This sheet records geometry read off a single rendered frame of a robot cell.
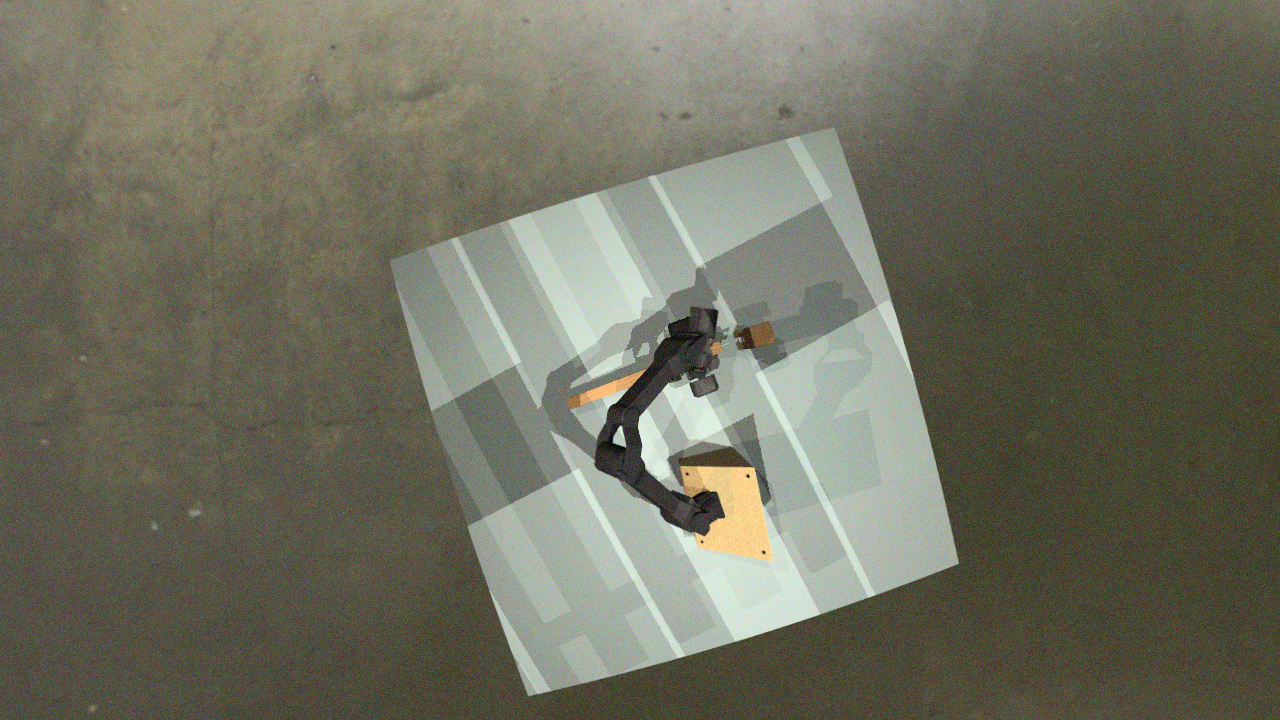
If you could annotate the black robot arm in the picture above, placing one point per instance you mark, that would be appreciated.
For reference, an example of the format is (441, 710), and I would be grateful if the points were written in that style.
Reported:
(674, 356)

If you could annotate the wooden post with slot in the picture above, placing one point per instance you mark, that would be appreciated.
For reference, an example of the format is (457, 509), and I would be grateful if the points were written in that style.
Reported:
(754, 336)

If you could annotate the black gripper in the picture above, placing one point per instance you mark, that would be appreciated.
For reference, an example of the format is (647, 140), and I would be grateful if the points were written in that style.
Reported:
(700, 387)

